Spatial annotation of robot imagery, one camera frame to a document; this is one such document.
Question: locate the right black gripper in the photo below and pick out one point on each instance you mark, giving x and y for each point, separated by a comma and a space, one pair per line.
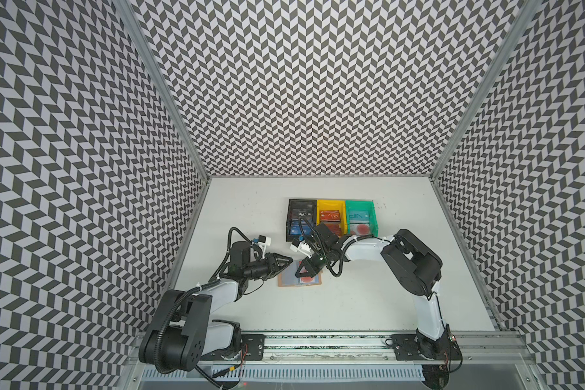
311, 269

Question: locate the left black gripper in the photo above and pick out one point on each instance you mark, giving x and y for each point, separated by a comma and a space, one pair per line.
273, 265

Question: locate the white red circle card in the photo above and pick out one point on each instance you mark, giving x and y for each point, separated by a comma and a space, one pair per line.
306, 279

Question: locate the tan leather card holder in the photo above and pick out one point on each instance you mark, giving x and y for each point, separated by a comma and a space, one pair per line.
287, 278

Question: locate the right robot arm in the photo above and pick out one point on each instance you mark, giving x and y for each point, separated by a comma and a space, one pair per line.
414, 265

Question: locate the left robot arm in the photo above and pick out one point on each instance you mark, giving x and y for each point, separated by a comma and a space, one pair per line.
183, 331

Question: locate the blue card in black bin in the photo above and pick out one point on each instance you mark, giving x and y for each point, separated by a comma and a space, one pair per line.
300, 222

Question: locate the card in green bin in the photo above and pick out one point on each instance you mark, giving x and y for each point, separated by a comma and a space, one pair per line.
359, 222

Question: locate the black storage bin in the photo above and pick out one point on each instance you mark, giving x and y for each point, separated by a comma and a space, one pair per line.
303, 204

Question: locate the yellow storage bin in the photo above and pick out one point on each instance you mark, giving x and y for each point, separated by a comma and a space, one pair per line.
340, 205

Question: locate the green storage bin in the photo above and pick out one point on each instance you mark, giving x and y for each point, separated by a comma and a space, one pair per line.
364, 206

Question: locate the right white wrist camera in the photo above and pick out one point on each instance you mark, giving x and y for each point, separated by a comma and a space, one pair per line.
301, 247

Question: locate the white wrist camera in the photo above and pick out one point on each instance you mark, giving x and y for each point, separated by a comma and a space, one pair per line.
262, 241
301, 247

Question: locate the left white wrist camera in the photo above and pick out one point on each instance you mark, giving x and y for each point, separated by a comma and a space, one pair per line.
262, 241

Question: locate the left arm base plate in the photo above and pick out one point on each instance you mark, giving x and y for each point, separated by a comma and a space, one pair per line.
249, 346

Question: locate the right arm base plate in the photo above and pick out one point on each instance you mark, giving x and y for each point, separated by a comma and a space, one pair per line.
417, 347

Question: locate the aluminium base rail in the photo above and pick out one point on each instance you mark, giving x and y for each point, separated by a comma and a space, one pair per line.
376, 347

